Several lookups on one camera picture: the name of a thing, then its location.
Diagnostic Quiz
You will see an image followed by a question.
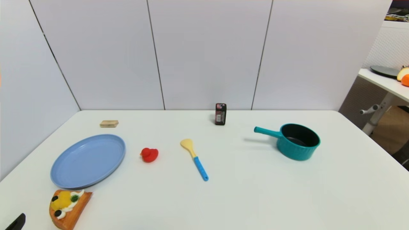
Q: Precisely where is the black equipment base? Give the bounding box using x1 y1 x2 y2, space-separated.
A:
392 149 409 171

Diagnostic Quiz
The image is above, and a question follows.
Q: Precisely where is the red rubber duck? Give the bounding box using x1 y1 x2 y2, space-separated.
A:
140 148 159 163

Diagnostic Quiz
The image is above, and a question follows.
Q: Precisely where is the blue oval plate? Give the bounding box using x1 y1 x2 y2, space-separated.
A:
50 134 126 189

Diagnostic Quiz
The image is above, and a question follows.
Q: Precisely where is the teal saucepan with handle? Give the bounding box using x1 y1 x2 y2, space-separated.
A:
254 124 321 161

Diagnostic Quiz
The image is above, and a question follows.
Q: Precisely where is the white table leg with crank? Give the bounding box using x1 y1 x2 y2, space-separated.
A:
359 93 394 135

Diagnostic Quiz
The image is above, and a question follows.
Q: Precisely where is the white side table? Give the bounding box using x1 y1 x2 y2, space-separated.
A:
358 68 409 103

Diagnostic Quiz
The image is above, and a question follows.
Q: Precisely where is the triangle bread with fruit topping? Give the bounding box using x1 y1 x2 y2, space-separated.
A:
49 189 93 230

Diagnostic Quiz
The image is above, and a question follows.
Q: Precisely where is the white pegboard panel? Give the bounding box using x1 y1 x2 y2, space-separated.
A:
338 20 409 130

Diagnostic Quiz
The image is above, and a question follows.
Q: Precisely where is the yellow green shelf clutter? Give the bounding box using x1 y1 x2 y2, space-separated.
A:
386 0 409 22

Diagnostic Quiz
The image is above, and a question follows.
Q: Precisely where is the yellow spatula with blue handle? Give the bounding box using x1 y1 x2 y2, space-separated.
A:
180 139 209 182

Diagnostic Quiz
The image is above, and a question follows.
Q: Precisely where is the dark grey round plate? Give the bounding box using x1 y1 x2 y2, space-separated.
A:
370 65 400 79

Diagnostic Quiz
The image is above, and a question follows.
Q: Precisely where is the small black box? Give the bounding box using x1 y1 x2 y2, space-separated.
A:
215 103 227 126

